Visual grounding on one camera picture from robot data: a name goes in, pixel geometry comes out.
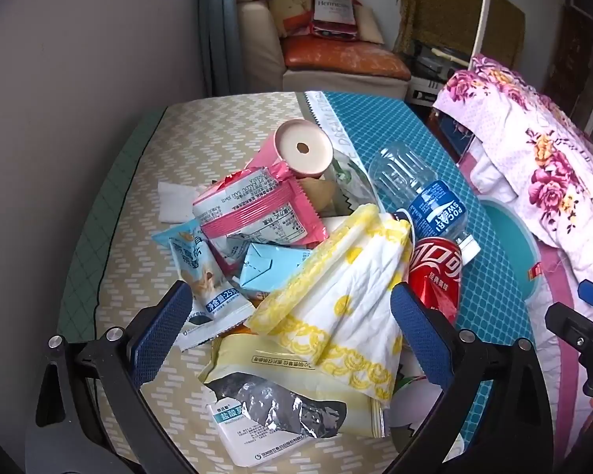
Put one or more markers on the orange seat cushion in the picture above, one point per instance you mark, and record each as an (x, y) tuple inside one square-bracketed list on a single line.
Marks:
[(336, 57)]

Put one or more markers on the yellow plush pillow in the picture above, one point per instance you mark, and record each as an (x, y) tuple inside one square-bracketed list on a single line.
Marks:
[(289, 5)]

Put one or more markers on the cream sofa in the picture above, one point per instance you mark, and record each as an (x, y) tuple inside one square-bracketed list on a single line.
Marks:
[(257, 49)]

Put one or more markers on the gold brown cloth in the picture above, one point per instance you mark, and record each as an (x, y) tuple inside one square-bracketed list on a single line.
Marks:
[(435, 5)]

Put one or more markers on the red soda can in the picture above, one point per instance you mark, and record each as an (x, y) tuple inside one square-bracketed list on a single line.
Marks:
[(435, 271)]

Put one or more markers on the yellow snack bag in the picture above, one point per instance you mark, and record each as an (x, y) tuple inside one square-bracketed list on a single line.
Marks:
[(276, 360)]

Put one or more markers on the green small wrapper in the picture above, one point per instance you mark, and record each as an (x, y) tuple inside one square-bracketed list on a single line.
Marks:
[(346, 177)]

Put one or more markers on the blue white snack packet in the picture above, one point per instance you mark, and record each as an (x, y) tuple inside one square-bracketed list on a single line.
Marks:
[(197, 266)]

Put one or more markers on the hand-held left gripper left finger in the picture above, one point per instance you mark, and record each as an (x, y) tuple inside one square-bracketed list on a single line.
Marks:
[(163, 335)]

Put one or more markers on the white pole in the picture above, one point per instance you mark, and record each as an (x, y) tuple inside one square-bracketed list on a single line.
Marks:
[(479, 24)]

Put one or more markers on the yellow patterned tissue pack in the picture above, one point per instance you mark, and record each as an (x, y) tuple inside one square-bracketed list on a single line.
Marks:
[(346, 306)]

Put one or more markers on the white tissue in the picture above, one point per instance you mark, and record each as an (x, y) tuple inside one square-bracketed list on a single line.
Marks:
[(173, 202)]

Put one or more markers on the green cutting mat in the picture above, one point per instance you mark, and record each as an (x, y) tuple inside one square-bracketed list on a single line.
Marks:
[(113, 197)]

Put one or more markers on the red bag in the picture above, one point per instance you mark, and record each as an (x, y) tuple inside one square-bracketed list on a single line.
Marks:
[(333, 10)]

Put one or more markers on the pink floral blanket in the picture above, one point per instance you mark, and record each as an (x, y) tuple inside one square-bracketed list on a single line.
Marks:
[(538, 158)]

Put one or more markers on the clear plastic bottle blue label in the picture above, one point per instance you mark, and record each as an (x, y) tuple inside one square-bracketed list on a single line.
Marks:
[(425, 202)]

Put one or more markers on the pink snack wrapper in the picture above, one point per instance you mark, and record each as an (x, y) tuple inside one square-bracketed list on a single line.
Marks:
[(262, 212)]

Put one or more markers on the dark wooden cabinet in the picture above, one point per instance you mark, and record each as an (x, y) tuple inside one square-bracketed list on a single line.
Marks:
[(578, 49)]

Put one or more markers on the white medicine box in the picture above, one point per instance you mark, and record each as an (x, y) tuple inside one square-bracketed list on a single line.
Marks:
[(242, 442)]

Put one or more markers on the light blue carton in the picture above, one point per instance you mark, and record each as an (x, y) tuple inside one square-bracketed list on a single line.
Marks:
[(272, 269)]

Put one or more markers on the pink paper cup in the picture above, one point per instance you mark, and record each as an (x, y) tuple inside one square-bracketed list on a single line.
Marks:
[(301, 150)]

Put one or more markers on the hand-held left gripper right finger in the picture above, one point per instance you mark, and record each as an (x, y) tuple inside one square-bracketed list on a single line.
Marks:
[(420, 335)]

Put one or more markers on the teal bin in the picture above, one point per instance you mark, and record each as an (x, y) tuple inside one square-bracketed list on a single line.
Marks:
[(504, 237)]

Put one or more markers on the stereo equipment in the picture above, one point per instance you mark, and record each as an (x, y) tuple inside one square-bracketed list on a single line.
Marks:
[(435, 59)]

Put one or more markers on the white small sachet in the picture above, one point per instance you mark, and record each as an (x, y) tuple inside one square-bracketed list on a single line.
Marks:
[(202, 331)]

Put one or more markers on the grey blue curtain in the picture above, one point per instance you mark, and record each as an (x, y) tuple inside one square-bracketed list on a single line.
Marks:
[(220, 24)]

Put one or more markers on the silver blister pack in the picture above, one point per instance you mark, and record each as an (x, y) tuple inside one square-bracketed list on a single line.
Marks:
[(276, 405)]

